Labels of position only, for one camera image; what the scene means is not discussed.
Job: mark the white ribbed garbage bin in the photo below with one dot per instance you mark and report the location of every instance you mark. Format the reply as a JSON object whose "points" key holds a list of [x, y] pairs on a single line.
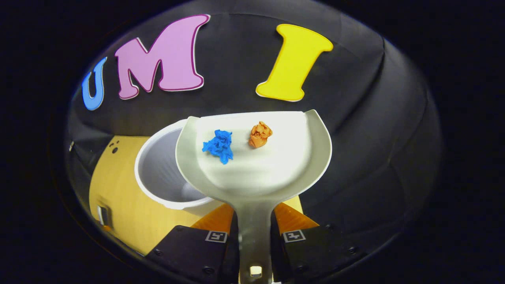
{"points": [[161, 173]]}

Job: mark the orange paper trash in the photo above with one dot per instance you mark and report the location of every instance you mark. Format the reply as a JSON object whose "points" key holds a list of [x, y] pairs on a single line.
{"points": [[260, 135]]}

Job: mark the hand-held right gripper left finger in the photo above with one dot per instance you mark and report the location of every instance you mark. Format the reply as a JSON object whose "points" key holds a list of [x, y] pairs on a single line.
{"points": [[189, 252]]}

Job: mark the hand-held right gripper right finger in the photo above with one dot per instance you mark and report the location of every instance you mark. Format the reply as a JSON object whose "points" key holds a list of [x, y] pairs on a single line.
{"points": [[315, 252]]}

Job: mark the blue paper trash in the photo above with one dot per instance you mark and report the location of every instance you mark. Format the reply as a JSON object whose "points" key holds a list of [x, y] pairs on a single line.
{"points": [[219, 146]]}

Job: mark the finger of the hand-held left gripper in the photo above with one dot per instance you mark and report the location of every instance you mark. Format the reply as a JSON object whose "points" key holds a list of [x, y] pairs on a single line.
{"points": [[105, 217]]}

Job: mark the white dustpan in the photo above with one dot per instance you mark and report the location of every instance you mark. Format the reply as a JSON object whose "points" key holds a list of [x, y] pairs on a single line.
{"points": [[260, 173]]}

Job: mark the black backdrop cloth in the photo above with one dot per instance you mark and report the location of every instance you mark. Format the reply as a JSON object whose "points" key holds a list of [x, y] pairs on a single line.
{"points": [[375, 138]]}

